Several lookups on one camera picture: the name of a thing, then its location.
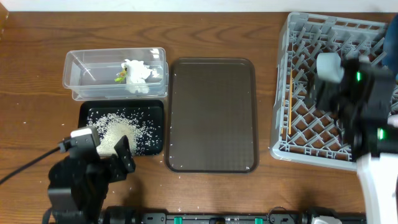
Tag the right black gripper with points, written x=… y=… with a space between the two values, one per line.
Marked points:
x=328 y=89

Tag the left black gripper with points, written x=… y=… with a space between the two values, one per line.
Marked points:
x=115 y=173

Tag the pile of white rice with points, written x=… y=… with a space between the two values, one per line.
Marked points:
x=115 y=130

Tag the light blue bowl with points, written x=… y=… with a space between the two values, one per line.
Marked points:
x=329 y=68

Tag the wooden chopstick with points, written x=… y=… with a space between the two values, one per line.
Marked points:
x=291 y=87

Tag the pink-tinted white cup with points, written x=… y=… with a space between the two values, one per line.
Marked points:
x=393 y=120

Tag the yellow green snack wrapper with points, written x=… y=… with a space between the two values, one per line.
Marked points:
x=121 y=76

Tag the white tissue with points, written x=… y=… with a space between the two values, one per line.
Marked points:
x=136 y=74

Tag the dark blue plate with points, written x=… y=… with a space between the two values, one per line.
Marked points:
x=390 y=46

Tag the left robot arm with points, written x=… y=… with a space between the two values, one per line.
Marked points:
x=80 y=182

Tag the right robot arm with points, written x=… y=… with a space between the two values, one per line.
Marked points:
x=360 y=95

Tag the grey dishwasher rack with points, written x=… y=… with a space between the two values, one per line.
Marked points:
x=315 y=138

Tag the black plastic tray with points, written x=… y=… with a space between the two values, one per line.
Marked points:
x=152 y=109

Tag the clear plastic bin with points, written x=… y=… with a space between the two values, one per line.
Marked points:
x=90 y=74

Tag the brown serving tray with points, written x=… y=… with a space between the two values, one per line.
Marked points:
x=212 y=118

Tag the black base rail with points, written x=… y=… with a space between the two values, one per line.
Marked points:
x=277 y=215

